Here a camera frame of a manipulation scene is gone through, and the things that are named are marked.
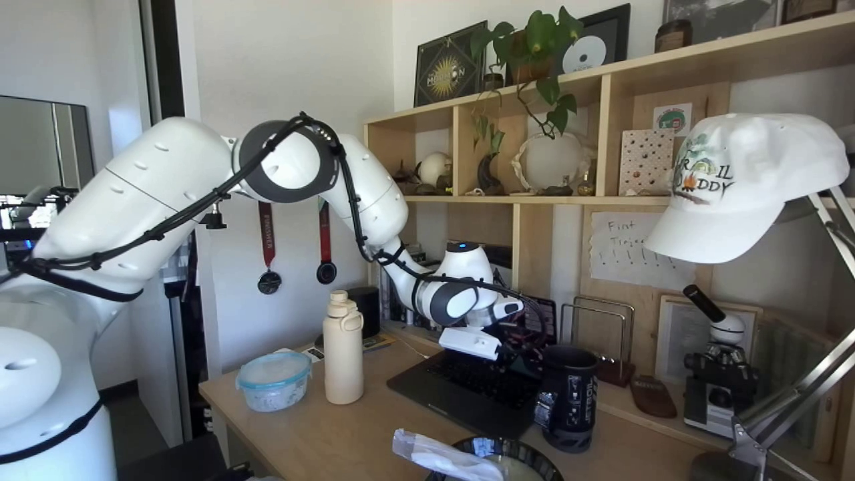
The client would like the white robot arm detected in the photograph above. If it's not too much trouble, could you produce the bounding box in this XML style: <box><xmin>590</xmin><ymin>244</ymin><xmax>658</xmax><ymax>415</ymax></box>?
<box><xmin>0</xmin><ymin>116</ymin><xmax>527</xmax><ymax>481</ymax></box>

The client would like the framed disc picture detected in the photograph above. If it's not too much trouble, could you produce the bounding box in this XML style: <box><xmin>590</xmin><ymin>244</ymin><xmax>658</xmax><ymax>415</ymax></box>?
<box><xmin>562</xmin><ymin>4</ymin><xmax>630</xmax><ymax>73</ymax></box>

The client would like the microscope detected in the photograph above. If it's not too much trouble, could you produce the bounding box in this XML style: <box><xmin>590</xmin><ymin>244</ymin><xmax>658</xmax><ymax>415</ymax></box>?
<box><xmin>684</xmin><ymin>284</ymin><xmax>760</xmax><ymax>439</ymax></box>

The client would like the plastic food container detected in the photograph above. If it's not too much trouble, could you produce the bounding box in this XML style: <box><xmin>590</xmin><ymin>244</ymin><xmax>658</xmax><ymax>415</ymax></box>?
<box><xmin>235</xmin><ymin>350</ymin><xmax>314</xmax><ymax>415</ymax></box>

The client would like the white round vase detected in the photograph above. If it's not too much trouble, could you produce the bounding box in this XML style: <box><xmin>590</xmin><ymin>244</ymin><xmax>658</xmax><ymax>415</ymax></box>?
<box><xmin>510</xmin><ymin>133</ymin><xmax>594</xmax><ymax>192</ymax></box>

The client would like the white baseball cap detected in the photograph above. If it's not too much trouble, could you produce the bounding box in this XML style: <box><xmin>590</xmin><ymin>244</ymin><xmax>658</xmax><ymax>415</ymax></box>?
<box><xmin>646</xmin><ymin>112</ymin><xmax>851</xmax><ymax>264</ymax></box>

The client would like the dark bowl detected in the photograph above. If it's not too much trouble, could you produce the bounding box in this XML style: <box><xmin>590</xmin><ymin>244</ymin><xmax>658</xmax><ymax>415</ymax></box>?
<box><xmin>451</xmin><ymin>435</ymin><xmax>563</xmax><ymax>481</ymax></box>

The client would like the cream water bottle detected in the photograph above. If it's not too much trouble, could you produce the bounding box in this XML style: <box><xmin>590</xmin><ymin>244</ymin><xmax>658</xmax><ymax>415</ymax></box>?
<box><xmin>324</xmin><ymin>292</ymin><xmax>363</xmax><ymax>406</ymax></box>

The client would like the dark patterned mug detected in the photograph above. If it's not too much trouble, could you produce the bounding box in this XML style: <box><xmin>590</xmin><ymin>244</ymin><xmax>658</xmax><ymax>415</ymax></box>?
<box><xmin>534</xmin><ymin>346</ymin><xmax>599</xmax><ymax>451</ymax></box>

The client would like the grey laptop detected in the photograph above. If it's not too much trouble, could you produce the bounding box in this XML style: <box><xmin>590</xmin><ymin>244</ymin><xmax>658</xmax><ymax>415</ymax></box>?
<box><xmin>387</xmin><ymin>296</ymin><xmax>555</xmax><ymax>439</ymax></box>

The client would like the framed dark square picture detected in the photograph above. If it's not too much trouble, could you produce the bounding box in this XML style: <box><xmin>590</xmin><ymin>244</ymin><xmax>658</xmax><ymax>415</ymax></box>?
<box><xmin>414</xmin><ymin>21</ymin><xmax>485</xmax><ymax>108</ymax></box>

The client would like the potted green plant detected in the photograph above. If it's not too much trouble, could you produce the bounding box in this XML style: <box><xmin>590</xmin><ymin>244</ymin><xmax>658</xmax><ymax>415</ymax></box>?
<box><xmin>471</xmin><ymin>8</ymin><xmax>582</xmax><ymax>139</ymax></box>

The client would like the wooden shelf unit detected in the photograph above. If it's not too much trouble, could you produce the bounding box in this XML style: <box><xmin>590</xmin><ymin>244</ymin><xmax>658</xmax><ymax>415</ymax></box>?
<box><xmin>362</xmin><ymin>8</ymin><xmax>855</xmax><ymax>450</ymax></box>

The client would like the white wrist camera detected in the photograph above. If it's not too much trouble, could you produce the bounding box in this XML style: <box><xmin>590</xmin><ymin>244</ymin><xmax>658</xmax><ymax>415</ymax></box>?
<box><xmin>439</xmin><ymin>328</ymin><xmax>503</xmax><ymax>362</ymax></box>

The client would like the crumpled white tissue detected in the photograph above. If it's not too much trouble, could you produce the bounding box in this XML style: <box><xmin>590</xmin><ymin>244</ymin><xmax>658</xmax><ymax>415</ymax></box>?
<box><xmin>391</xmin><ymin>429</ymin><xmax>506</xmax><ymax>481</ymax></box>

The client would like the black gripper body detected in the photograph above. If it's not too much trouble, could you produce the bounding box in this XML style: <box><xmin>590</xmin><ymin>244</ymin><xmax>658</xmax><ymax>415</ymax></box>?
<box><xmin>491</xmin><ymin>327</ymin><xmax>546</xmax><ymax>368</ymax></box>

